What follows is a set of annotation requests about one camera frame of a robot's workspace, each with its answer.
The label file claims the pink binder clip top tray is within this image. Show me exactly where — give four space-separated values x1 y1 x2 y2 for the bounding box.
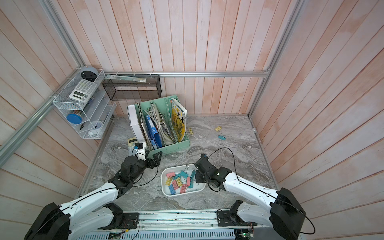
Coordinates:
166 172 176 178

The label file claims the white plastic storage tray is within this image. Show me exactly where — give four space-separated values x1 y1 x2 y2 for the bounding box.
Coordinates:
161 164 207 197

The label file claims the blue binder clip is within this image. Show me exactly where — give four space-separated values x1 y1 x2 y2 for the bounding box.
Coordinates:
169 185 176 195

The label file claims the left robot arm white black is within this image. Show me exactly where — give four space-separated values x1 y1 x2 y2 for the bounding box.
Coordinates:
25 152 163 240

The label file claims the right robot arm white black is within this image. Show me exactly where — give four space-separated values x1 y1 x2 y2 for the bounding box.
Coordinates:
195 154 307 240

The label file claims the white binder box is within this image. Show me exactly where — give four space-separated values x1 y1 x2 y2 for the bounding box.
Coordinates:
127 103 149 147

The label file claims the blue file folder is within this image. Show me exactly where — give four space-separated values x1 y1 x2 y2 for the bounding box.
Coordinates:
146 115 163 149

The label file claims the small desk calculator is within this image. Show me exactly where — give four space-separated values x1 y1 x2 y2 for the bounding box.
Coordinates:
128 138 138 156

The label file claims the stack of papers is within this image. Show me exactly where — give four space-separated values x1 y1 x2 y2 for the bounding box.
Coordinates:
144 102 177 148

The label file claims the green file organizer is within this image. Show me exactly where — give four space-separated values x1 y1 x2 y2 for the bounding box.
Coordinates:
140 95 190 156

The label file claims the yellow art magazine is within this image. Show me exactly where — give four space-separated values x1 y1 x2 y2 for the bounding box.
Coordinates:
170 98 188 143

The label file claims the white tape dispenser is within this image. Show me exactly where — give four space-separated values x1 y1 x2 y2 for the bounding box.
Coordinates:
88 121 103 138

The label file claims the blue lid jar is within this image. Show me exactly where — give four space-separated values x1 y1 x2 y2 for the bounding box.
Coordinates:
66 110 83 125

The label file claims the ruler on basket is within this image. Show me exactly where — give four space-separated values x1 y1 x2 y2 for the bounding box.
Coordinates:
105 75 147 83

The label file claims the white calculator on shelf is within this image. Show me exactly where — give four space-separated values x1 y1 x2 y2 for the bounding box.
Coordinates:
69 79 97 103

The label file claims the grey round clock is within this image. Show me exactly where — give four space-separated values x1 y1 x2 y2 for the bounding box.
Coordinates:
80 66 99 83

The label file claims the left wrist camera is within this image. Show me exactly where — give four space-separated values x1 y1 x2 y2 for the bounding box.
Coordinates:
132 142 147 161

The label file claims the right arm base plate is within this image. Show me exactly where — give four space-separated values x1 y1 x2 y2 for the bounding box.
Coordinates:
216 210 258 227

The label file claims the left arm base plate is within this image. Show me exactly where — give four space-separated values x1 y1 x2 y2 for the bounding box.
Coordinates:
99 213 139 231

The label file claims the black mesh wall basket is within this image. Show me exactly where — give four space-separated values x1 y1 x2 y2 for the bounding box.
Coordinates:
103 74 162 102

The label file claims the white wire wall shelf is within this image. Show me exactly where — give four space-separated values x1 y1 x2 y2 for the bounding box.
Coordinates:
53 69 116 140

